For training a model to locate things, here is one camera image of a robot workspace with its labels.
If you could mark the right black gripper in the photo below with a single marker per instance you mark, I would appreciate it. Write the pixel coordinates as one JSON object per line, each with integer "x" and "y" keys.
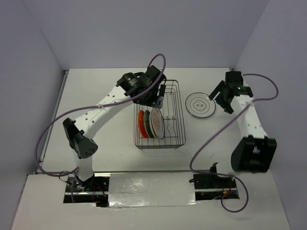
{"x": 221, "y": 86}

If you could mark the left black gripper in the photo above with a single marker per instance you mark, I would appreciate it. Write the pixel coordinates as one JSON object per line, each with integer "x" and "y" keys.
{"x": 157, "y": 100}

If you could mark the white plate orange sunburst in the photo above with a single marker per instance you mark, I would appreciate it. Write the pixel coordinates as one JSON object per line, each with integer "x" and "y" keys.
{"x": 157, "y": 122}

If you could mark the white plate green rim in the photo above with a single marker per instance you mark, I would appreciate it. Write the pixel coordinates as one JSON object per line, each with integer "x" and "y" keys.
{"x": 198, "y": 105}

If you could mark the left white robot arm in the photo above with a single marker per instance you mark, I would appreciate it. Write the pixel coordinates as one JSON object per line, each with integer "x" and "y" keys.
{"x": 132, "y": 88}

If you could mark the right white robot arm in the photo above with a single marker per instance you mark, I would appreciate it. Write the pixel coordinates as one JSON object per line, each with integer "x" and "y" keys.
{"x": 255, "y": 151}

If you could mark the green patterned plate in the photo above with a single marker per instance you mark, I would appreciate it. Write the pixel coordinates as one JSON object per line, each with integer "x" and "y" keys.
{"x": 147, "y": 124}

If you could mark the silver foil sheet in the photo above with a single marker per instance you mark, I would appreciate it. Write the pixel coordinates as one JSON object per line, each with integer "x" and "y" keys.
{"x": 170, "y": 189}

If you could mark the wire dish rack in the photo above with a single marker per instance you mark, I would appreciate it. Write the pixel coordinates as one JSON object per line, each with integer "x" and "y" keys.
{"x": 172, "y": 114}

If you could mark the black metal base rail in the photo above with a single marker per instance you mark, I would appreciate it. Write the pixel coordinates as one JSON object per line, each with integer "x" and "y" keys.
{"x": 206, "y": 187}

